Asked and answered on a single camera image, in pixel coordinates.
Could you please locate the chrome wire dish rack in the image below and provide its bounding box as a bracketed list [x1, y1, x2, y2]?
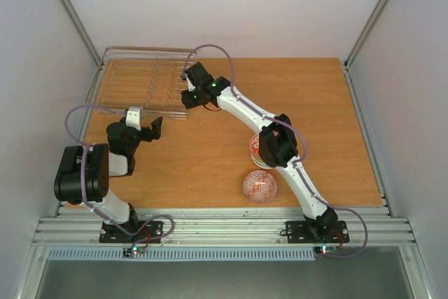
[86, 46, 197, 119]

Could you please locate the red floral pattern bowl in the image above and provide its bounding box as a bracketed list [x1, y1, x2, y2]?
[248, 134, 260, 159]

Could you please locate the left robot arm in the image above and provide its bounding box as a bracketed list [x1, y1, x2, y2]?
[54, 117, 163, 242]

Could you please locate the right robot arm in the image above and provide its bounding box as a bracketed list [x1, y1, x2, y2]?
[181, 62, 338, 242]

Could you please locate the green and white bowl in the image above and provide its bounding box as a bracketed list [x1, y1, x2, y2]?
[251, 154, 271, 169]

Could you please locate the red geometric pattern bowl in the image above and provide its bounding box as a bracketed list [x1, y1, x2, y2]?
[242, 170, 278, 204]

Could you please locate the left controller board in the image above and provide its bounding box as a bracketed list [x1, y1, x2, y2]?
[122, 246, 146, 258]

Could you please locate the controller board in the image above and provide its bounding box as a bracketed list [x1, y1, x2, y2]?
[122, 246, 146, 258]
[314, 245, 342, 255]

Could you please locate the right controller board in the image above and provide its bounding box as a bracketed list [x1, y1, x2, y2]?
[314, 245, 342, 255]

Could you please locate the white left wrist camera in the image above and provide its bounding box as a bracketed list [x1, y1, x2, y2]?
[125, 106, 141, 131]

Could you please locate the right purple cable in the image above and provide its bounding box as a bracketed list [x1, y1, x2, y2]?
[181, 44, 368, 260]

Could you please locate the purple cable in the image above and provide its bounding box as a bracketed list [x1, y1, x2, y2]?
[181, 44, 368, 260]
[65, 104, 176, 244]

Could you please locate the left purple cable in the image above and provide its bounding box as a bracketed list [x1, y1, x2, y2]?
[65, 104, 176, 244]

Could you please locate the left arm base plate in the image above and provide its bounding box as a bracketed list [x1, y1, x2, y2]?
[99, 221, 165, 244]

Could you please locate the slotted grey cable duct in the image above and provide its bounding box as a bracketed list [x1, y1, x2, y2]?
[48, 246, 314, 262]

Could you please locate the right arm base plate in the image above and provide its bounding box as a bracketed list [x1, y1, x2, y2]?
[285, 221, 350, 244]

